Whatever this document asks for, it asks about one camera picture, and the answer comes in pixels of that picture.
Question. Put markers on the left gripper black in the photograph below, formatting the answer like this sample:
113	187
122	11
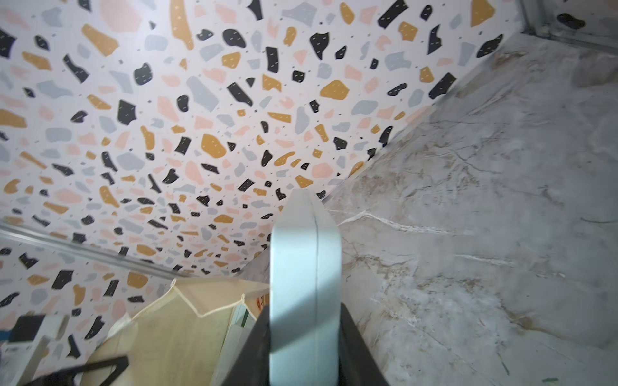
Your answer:
66	377

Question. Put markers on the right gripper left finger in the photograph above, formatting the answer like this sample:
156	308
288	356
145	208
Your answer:
245	355

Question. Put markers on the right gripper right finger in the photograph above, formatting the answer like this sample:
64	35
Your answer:
357	367

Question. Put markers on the light mint pencil case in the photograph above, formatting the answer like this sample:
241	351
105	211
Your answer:
305	294

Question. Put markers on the cream floral canvas bag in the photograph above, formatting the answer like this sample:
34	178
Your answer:
192	335

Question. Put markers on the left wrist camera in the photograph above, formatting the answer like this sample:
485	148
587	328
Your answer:
27	341

